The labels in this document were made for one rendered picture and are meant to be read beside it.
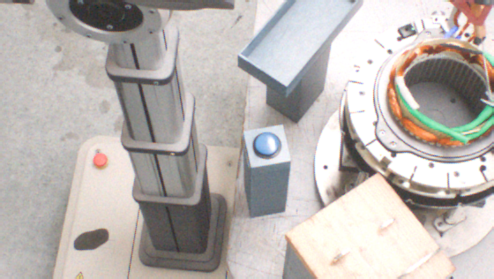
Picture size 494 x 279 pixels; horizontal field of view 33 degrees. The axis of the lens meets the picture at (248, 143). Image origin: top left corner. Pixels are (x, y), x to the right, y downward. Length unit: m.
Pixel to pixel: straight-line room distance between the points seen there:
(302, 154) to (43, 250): 1.06
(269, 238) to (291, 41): 0.39
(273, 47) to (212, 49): 1.21
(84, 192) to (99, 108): 0.47
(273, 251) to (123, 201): 0.71
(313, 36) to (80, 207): 0.95
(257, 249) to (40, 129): 1.21
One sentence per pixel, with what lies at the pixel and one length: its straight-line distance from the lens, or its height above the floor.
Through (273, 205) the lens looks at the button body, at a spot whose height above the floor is 0.83.
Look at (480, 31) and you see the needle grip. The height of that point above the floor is 1.32.
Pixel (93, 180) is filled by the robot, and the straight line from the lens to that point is 2.26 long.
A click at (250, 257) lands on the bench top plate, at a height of 0.78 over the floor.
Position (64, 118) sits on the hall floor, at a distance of 2.65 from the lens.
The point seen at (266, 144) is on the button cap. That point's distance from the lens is 1.40.
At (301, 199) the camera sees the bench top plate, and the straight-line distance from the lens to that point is 1.65.
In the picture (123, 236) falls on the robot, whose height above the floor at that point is 0.26.
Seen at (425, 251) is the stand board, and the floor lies 1.07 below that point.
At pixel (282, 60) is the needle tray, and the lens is 1.50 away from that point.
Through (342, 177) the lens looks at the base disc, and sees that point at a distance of 1.65.
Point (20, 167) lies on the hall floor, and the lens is 2.62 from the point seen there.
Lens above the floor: 2.32
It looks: 65 degrees down
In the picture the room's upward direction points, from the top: straight up
